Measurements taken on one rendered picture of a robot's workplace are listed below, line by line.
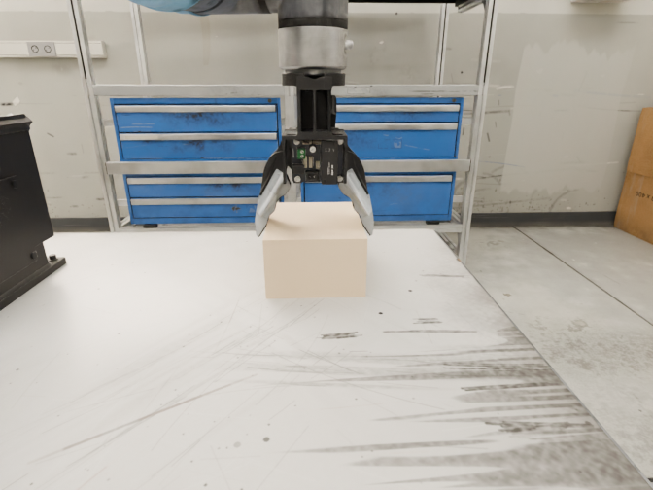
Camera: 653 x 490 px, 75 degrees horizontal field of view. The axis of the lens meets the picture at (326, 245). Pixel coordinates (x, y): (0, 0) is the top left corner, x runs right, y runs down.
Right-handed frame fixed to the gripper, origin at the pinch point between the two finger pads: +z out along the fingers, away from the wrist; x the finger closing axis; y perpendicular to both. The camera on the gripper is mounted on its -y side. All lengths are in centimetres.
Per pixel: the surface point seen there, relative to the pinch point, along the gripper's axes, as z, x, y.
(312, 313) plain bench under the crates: 5.1, -0.5, 11.7
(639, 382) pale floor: 75, 110, -58
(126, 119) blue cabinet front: -3, -79, -139
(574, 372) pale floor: 75, 91, -64
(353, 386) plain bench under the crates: 5.0, 2.9, 24.1
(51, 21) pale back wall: -49, -146, -225
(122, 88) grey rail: -15, -77, -138
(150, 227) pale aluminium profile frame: 46, -75, -138
